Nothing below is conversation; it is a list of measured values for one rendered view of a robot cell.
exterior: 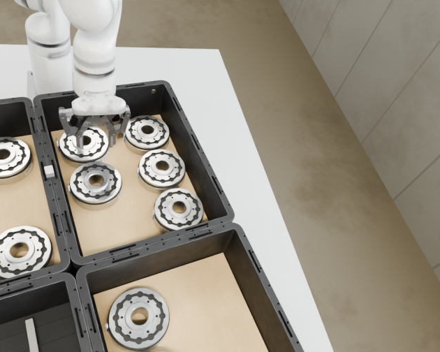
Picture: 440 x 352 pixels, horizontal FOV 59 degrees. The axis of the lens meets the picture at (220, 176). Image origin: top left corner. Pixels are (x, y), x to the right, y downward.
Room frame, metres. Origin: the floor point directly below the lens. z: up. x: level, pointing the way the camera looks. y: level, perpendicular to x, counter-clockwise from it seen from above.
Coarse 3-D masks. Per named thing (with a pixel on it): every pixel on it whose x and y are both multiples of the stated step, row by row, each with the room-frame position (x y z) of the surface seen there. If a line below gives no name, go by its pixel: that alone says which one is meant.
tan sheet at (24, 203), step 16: (32, 144) 0.47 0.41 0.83; (32, 176) 0.40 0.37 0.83; (0, 192) 0.34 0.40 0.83; (16, 192) 0.35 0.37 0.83; (32, 192) 0.36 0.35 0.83; (0, 208) 0.31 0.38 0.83; (16, 208) 0.32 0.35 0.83; (32, 208) 0.33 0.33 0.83; (48, 208) 0.34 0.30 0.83; (0, 224) 0.28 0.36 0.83; (16, 224) 0.29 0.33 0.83; (32, 224) 0.30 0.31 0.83; (48, 224) 0.31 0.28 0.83; (16, 256) 0.23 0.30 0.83
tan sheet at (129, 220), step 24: (120, 144) 0.55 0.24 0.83; (168, 144) 0.60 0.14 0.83; (72, 168) 0.45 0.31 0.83; (120, 168) 0.49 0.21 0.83; (144, 192) 0.45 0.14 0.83; (192, 192) 0.49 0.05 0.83; (96, 216) 0.36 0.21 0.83; (120, 216) 0.38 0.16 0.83; (144, 216) 0.40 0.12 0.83; (96, 240) 0.31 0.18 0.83; (120, 240) 0.33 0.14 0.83
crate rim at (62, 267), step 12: (36, 120) 0.46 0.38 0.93; (36, 132) 0.43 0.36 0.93; (36, 144) 0.41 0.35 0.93; (48, 180) 0.34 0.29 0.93; (48, 192) 0.32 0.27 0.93; (48, 204) 0.30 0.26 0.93; (60, 228) 0.26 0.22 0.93; (60, 240) 0.25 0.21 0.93; (60, 252) 0.23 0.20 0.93; (60, 264) 0.21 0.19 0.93; (24, 276) 0.17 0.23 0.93; (36, 276) 0.18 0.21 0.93; (0, 288) 0.15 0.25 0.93
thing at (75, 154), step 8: (88, 128) 0.54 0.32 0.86; (96, 128) 0.55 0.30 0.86; (64, 136) 0.50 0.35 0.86; (72, 136) 0.50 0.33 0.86; (96, 136) 0.53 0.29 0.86; (104, 136) 0.53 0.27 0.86; (64, 144) 0.48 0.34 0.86; (72, 144) 0.48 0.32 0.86; (96, 144) 0.51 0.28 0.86; (104, 144) 0.52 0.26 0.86; (64, 152) 0.46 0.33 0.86; (72, 152) 0.47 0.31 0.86; (80, 152) 0.47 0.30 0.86; (88, 152) 0.48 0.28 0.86; (96, 152) 0.49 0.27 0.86; (104, 152) 0.49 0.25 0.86; (80, 160) 0.45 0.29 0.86; (88, 160) 0.46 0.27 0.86
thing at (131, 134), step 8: (136, 120) 0.61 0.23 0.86; (144, 120) 0.62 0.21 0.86; (152, 120) 0.63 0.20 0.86; (160, 120) 0.64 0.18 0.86; (128, 128) 0.58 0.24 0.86; (136, 128) 0.59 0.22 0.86; (160, 128) 0.61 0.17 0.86; (128, 136) 0.56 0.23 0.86; (136, 136) 0.56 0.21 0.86; (160, 136) 0.59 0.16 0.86; (168, 136) 0.60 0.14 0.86; (136, 144) 0.54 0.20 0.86; (144, 144) 0.55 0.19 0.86; (152, 144) 0.56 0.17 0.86; (160, 144) 0.57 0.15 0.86
